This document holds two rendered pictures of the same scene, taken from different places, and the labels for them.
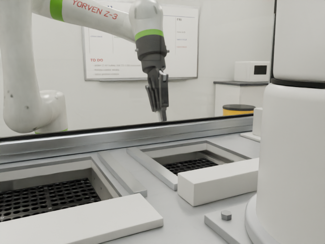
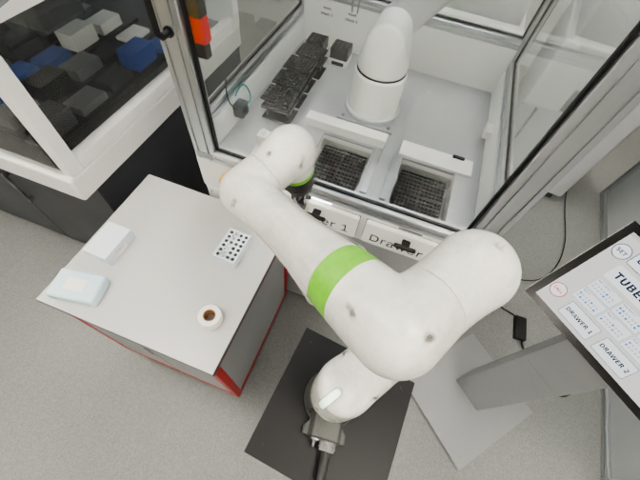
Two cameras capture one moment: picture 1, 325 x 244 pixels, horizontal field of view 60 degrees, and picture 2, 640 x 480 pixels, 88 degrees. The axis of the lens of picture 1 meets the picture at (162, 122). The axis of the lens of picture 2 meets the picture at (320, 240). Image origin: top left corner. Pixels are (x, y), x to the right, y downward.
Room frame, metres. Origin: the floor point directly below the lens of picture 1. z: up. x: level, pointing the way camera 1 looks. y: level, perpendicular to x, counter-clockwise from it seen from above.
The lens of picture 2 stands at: (1.30, 0.46, 1.81)
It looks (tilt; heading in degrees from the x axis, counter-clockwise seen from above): 58 degrees down; 219
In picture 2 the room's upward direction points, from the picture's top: 9 degrees clockwise
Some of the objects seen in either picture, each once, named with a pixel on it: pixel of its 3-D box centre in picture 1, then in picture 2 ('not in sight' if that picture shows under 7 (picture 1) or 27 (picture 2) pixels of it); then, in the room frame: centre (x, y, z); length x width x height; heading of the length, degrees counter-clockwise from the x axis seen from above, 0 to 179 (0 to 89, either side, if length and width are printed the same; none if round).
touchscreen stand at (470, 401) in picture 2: not in sight; (523, 379); (0.50, 0.92, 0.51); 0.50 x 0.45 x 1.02; 165
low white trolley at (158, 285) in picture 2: not in sight; (199, 298); (1.23, -0.23, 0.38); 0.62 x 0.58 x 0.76; 116
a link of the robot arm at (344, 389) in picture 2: not in sight; (345, 387); (1.12, 0.46, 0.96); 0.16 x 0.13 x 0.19; 173
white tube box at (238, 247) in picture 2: not in sight; (232, 248); (1.06, -0.13, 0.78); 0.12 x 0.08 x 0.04; 25
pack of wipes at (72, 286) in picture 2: not in sight; (78, 287); (1.51, -0.32, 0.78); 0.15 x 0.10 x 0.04; 126
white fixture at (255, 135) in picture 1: (263, 120); not in sight; (0.77, -0.28, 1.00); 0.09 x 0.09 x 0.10; 26
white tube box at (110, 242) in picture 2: not in sight; (110, 243); (1.36, -0.40, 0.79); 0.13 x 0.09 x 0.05; 26
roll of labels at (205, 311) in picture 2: not in sight; (210, 317); (1.26, 0.04, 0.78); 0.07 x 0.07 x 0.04
